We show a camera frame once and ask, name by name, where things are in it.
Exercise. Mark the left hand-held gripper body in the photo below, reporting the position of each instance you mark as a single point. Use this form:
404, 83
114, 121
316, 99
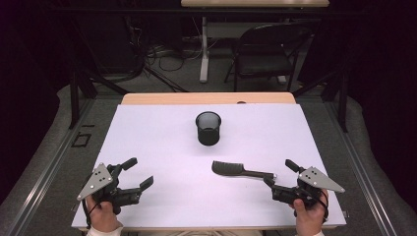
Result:
98, 182

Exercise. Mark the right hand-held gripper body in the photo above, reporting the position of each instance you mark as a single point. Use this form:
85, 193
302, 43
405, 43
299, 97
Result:
319, 182

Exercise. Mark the black comb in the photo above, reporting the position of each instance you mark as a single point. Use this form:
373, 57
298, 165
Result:
226, 167

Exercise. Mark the black mesh cup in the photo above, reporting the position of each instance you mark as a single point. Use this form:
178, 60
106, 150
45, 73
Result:
208, 136

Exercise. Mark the person's left hand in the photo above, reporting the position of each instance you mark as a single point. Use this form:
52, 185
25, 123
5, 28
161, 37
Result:
103, 216

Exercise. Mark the person's right hand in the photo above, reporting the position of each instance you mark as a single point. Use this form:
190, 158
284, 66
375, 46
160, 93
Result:
308, 218

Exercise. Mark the white table sheet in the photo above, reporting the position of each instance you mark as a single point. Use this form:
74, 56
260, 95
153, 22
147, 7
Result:
262, 137

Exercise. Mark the black metal stand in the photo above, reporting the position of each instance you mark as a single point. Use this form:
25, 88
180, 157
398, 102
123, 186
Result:
343, 108
74, 105

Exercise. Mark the light wooden table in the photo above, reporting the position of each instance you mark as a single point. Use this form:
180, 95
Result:
196, 98

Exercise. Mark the black folding chair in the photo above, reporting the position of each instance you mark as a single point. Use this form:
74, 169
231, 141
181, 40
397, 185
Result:
262, 64

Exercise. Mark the white-legged wooden desk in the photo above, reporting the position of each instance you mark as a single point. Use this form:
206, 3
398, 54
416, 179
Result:
204, 65

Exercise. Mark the black metal crossbar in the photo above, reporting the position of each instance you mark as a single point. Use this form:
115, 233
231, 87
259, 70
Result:
131, 11

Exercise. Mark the grey metal floor rail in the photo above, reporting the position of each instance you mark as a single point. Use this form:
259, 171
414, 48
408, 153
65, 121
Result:
52, 170
362, 170

